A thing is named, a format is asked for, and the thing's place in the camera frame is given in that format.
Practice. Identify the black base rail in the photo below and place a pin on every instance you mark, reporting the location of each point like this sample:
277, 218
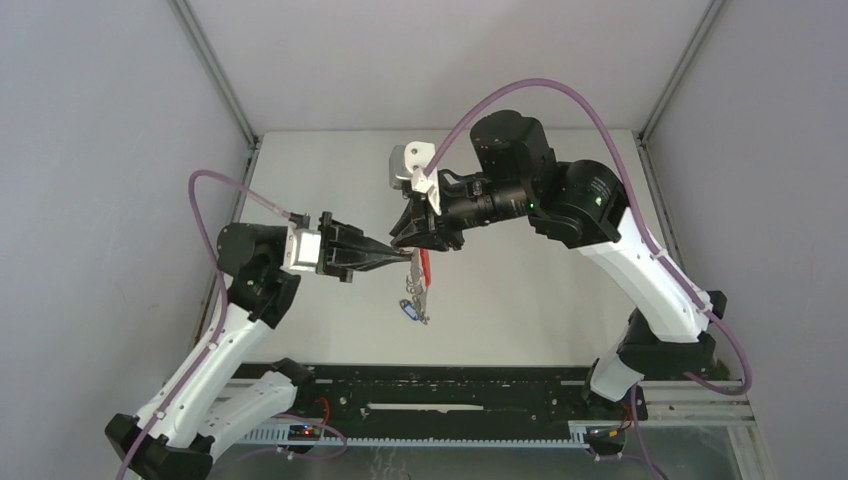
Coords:
484, 402

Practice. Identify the blue key tag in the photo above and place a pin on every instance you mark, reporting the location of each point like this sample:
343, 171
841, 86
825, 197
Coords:
409, 309

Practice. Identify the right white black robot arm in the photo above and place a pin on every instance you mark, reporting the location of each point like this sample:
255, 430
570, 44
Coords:
582, 205

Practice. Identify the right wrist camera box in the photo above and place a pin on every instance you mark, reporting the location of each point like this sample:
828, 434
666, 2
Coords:
407, 164

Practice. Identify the grey slotted cable duct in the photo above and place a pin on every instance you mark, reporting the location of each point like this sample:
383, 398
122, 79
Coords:
288, 434

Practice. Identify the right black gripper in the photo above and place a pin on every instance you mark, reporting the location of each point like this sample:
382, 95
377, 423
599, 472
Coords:
420, 226

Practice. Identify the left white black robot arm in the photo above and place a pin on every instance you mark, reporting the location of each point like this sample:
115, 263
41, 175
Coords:
182, 431

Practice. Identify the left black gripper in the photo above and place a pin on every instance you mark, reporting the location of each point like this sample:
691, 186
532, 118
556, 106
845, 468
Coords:
346, 249

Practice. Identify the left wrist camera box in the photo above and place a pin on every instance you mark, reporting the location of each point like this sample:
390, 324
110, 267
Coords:
302, 250

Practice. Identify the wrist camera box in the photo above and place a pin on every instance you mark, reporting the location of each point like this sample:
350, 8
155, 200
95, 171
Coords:
302, 250
407, 164

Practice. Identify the metal key holder red handle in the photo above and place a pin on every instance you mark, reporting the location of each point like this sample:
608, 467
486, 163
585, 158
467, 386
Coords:
418, 282

